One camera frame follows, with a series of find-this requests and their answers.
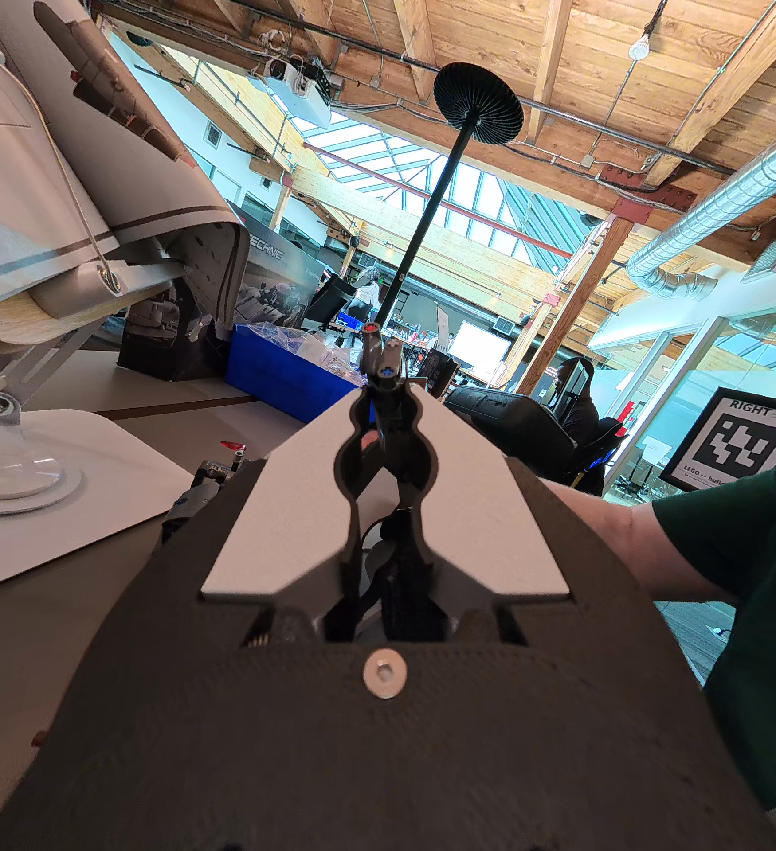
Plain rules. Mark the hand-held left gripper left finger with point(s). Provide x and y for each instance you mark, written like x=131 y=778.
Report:
x=275 y=532

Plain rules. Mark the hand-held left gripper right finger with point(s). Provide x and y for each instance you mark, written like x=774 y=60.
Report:
x=501 y=532

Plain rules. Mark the large grey lego vehicle model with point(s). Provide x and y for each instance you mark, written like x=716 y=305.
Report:
x=195 y=492

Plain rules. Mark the small grey lego connector assembly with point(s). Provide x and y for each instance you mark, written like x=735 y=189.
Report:
x=381 y=359

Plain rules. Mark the person's right forearm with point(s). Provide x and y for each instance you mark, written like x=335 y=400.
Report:
x=641 y=545

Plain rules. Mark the dark lego set box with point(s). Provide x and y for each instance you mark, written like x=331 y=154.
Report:
x=162 y=346

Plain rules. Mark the lego instruction booklet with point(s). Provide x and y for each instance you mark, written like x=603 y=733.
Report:
x=95 y=133

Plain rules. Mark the person's right hand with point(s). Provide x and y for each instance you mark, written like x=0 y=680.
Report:
x=369 y=440

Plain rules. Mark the black gaming chair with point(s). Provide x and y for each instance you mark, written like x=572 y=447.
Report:
x=514 y=425

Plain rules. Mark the dark printed box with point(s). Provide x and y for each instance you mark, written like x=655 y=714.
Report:
x=436 y=369

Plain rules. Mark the blue plastic bin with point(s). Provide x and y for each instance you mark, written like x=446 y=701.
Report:
x=275 y=379

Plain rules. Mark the clear plastic bags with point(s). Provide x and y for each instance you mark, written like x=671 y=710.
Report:
x=308 y=349

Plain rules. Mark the white flat board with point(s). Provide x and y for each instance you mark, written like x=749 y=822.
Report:
x=122 y=478

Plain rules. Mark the white display board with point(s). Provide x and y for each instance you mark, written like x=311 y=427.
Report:
x=480 y=349

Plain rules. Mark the black mesh office chair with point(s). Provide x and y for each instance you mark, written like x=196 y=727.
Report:
x=328 y=302

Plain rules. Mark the framed marker sign on tripod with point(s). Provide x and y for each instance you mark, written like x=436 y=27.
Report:
x=740 y=439

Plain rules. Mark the red ceiling pipe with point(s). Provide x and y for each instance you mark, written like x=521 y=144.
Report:
x=441 y=203

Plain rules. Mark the black vertical pipe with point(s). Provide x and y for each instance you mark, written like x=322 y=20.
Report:
x=441 y=186

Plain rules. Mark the white ceiling projector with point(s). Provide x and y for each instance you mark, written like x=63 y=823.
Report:
x=298 y=93

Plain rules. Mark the hanging light bulb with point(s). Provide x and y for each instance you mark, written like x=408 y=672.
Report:
x=639 y=46

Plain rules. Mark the wooden post red bracket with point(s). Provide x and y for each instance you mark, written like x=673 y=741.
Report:
x=581 y=299

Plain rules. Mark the metal ventilation duct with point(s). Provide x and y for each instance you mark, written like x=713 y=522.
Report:
x=714 y=219

